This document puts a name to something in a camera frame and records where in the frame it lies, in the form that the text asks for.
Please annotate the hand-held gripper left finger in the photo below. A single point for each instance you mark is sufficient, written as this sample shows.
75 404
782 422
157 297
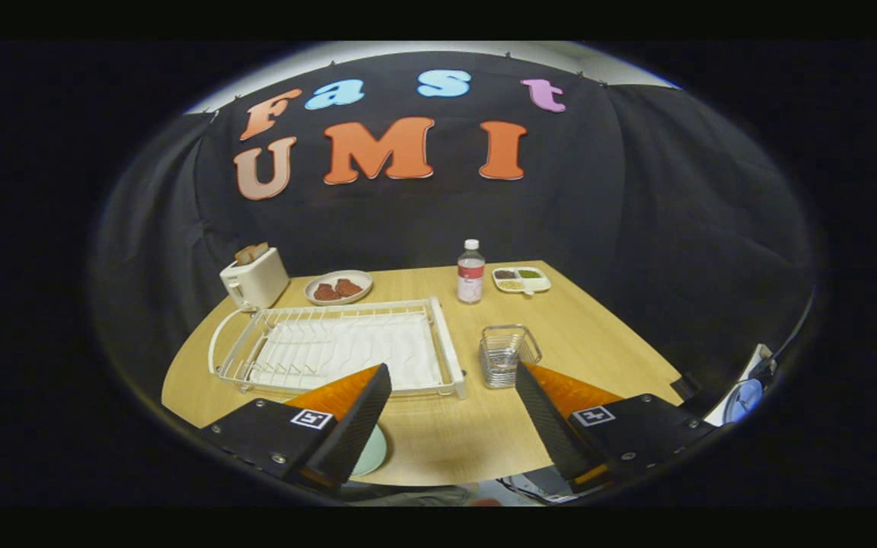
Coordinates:
347 434

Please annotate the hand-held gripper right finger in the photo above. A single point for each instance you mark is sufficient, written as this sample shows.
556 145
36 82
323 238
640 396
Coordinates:
553 430

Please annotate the light green plate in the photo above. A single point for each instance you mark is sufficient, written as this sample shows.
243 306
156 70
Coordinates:
371 450

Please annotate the white dish rack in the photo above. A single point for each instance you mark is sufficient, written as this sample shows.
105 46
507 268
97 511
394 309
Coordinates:
347 346

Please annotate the beige round plate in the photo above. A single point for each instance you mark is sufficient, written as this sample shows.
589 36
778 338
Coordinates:
358 277

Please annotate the brown meat patty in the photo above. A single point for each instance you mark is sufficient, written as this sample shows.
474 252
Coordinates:
348 287
325 291

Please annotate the white divided tray with beans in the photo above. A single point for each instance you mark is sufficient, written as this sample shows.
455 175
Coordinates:
539 285

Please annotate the clear bottle with red label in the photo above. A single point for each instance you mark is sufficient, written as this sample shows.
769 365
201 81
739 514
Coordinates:
470 278

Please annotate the white toaster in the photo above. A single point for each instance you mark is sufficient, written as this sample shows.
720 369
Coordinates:
256 283

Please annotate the blue round object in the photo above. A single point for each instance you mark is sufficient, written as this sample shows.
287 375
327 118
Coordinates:
743 399

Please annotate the toast slices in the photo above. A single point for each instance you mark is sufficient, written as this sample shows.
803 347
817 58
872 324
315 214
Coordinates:
251 253

